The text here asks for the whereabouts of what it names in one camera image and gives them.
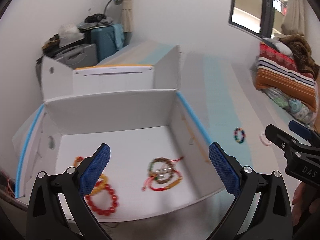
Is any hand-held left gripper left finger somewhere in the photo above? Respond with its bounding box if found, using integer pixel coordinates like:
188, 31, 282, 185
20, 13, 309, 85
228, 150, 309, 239
26, 143, 112, 240

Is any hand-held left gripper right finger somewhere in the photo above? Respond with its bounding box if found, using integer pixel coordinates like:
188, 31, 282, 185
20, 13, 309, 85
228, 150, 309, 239
208, 142, 293, 240

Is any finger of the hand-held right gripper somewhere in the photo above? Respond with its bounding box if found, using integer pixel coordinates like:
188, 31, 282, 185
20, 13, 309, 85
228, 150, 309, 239
265, 124, 320, 159
289, 120, 320, 145

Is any yellow bead bracelet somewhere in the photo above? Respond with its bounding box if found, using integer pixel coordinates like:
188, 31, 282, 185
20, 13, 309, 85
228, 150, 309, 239
91, 174, 109, 197

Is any pink bead bracelet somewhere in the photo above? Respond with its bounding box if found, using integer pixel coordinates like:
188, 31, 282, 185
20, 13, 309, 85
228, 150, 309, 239
259, 131, 272, 147

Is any red bead bracelet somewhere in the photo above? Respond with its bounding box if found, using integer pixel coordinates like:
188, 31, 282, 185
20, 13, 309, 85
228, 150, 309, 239
85, 184, 120, 217

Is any multicolour bead bracelet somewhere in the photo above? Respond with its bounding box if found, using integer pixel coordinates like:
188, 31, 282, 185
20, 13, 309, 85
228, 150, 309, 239
233, 127, 246, 145

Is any red cord gold tube bracelet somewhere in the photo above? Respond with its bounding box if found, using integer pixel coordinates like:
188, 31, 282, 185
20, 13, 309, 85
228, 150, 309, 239
142, 156, 186, 192

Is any brown bead bracelet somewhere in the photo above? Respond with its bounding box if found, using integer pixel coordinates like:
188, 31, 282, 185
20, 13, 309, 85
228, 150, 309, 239
147, 157, 176, 184

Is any white cardboard box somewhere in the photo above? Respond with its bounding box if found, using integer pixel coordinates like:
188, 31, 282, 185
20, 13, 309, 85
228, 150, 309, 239
12, 44, 225, 224

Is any person's right hand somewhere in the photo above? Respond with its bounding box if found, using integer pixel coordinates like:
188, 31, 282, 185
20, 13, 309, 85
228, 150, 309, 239
291, 182, 311, 227

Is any floral quilt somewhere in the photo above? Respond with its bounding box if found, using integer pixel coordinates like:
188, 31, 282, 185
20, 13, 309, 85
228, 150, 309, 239
264, 80, 320, 131

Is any striped folded blankets pile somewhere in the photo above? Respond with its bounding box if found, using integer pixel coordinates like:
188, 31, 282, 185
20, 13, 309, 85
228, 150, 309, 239
255, 41, 318, 112

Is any striped bed sheet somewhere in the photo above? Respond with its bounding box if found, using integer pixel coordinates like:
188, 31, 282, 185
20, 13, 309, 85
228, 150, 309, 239
97, 41, 320, 205

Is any brown patterned blanket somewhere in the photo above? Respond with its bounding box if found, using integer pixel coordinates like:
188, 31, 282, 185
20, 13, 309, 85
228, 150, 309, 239
277, 34, 320, 77

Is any grey pillow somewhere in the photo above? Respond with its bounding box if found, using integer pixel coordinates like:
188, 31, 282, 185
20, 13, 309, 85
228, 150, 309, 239
262, 37, 293, 55

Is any beige curtain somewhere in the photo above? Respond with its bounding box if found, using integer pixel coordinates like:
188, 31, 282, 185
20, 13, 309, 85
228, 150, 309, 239
281, 0, 320, 38
121, 0, 134, 33

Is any grey suitcase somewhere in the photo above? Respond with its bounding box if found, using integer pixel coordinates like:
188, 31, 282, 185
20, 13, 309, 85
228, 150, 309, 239
37, 43, 98, 68

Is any dark framed window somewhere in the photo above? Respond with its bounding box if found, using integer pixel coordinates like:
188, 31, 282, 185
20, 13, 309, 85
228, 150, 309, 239
228, 0, 291, 39

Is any blue suitcase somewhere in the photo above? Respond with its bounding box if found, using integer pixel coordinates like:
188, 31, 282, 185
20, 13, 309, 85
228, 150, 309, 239
90, 26, 123, 63

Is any light blue cloth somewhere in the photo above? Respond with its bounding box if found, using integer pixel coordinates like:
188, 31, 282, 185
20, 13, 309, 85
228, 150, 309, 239
112, 24, 125, 51

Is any white plastic bag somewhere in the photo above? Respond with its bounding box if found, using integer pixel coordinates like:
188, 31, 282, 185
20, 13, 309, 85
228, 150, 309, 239
58, 24, 85, 47

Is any dark clothes pile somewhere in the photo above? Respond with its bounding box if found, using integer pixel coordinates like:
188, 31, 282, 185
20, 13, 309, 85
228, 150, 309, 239
77, 13, 113, 30

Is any red cable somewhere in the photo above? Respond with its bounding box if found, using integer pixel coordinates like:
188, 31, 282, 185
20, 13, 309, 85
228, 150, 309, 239
4, 177, 16, 198

